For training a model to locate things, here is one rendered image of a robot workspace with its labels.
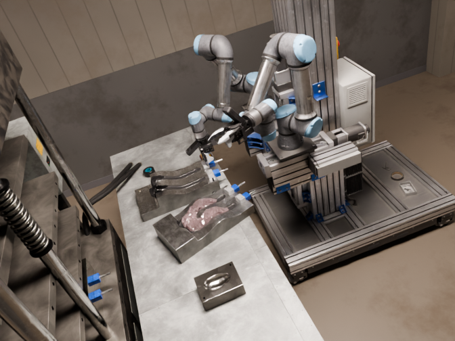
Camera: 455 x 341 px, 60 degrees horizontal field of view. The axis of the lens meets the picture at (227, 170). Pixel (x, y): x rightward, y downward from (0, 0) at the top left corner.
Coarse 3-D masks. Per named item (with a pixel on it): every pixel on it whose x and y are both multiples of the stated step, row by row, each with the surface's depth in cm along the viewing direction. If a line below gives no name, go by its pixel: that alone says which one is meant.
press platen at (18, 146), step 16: (16, 144) 188; (0, 160) 178; (16, 160) 175; (0, 176) 167; (16, 176) 165; (16, 192) 158; (0, 224) 140; (0, 240) 133; (0, 256) 127; (0, 272) 122; (0, 320) 112
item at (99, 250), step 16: (96, 240) 236; (112, 240) 236; (96, 256) 226; (112, 256) 223; (96, 272) 216; (112, 272) 214; (112, 288) 205; (112, 304) 197; (112, 320) 190; (96, 336) 185; (112, 336) 183; (128, 336) 186
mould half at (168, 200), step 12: (192, 168) 254; (168, 180) 245; (180, 180) 248; (192, 180) 245; (204, 180) 241; (216, 180) 239; (144, 192) 250; (156, 192) 235; (168, 192) 234; (180, 192) 236; (192, 192) 237; (204, 192) 240; (144, 204) 241; (156, 204) 238; (168, 204) 236; (180, 204) 239; (144, 216) 235; (156, 216) 238
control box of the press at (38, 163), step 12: (12, 120) 229; (24, 120) 225; (12, 132) 217; (24, 132) 213; (36, 144) 218; (36, 156) 214; (48, 156) 232; (36, 168) 218; (48, 168) 223; (24, 180) 219; (60, 180) 238; (60, 192) 231; (60, 204) 248
